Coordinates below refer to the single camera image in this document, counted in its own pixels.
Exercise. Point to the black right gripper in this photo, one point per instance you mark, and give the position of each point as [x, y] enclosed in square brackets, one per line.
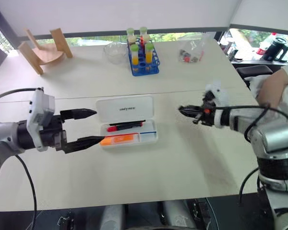
[209, 117]

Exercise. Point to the white card with blue edge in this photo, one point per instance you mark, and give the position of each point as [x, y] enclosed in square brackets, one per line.
[148, 136]

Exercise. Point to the person's bare forearm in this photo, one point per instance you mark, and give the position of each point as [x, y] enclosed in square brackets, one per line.
[273, 86]

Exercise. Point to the blue test tube rack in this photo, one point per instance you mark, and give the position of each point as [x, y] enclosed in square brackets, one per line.
[144, 69]

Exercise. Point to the clear glass bowl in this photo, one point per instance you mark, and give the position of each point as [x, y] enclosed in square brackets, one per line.
[115, 54]

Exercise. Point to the dark window frame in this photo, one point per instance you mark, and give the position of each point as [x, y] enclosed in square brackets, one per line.
[98, 34]

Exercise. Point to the small black device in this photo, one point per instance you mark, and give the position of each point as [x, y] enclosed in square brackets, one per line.
[233, 55]

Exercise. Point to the curved wooden stand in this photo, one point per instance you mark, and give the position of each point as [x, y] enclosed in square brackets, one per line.
[48, 54]

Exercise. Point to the green-capped tube with orange liquid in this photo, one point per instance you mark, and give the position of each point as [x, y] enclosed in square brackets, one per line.
[135, 54]
[149, 52]

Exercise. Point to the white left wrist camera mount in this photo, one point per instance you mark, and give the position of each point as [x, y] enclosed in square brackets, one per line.
[37, 105]

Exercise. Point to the green-capped empty tube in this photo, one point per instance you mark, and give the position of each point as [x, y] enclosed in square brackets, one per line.
[130, 31]
[143, 30]

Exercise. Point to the black chair seat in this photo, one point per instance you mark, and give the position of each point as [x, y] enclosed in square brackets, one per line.
[254, 70]

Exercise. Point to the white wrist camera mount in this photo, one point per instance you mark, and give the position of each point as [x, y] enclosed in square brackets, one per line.
[219, 93]
[37, 105]

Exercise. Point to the black marker with red cap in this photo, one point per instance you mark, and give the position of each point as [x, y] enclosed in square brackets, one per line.
[124, 126]

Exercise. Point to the black kettle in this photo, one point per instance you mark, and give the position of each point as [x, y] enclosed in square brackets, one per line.
[276, 49]

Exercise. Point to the red thin tube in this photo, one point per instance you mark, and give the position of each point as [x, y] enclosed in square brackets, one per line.
[142, 40]

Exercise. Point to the orange rectangular eraser box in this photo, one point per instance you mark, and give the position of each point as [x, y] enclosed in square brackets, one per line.
[120, 140]

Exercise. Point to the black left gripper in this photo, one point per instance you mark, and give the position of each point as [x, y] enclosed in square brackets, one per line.
[53, 139]

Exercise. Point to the beige-capped tube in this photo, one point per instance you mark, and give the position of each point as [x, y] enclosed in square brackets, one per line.
[132, 40]
[146, 38]

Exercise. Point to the red and white bottle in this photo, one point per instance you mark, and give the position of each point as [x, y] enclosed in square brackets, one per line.
[264, 46]

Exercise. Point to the white plastic pencil case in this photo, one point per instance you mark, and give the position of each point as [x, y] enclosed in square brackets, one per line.
[124, 109]

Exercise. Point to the clear plastic bag with parts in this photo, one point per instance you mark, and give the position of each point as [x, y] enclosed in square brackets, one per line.
[190, 54]

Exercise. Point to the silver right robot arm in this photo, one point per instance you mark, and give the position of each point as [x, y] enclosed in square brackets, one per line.
[273, 139]

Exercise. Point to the black metal bracket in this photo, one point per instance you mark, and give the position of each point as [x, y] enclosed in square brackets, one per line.
[65, 219]

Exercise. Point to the white cloth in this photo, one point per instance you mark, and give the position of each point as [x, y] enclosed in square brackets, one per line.
[254, 83]

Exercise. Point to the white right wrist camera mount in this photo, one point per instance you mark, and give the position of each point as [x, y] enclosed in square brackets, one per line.
[219, 93]

